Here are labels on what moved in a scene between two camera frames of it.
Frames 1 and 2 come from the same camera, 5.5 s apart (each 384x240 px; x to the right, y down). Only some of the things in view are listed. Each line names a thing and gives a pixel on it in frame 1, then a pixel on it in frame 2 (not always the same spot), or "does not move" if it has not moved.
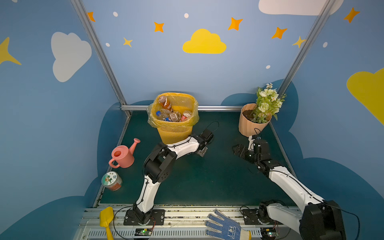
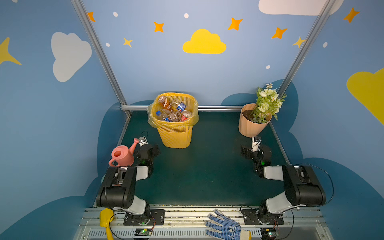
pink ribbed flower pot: (247, 127) does not move
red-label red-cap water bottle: (186, 115) does not move
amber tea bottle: (163, 101) does not move
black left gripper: (207, 135) → (151, 150)
